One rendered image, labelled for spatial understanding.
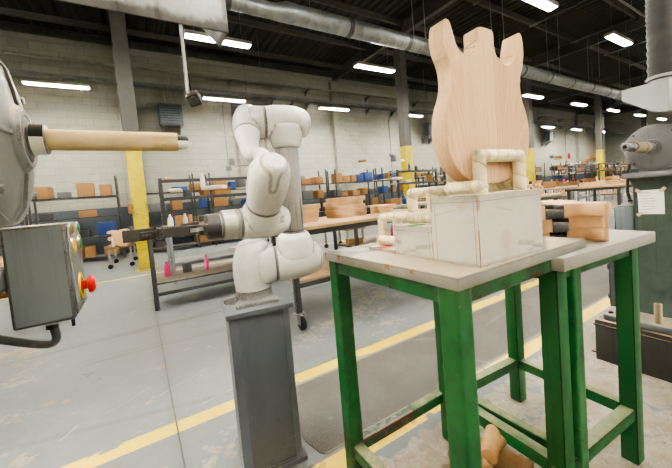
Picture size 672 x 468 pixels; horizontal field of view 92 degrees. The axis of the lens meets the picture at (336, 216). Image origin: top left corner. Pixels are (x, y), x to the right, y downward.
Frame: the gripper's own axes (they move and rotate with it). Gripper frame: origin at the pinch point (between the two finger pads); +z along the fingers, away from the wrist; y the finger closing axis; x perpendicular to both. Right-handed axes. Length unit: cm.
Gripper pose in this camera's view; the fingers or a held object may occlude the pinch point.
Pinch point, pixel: (138, 235)
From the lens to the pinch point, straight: 97.6
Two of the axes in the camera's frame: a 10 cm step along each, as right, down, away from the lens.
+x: -0.8, -9.9, -0.5
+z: -8.5, 1.0, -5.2
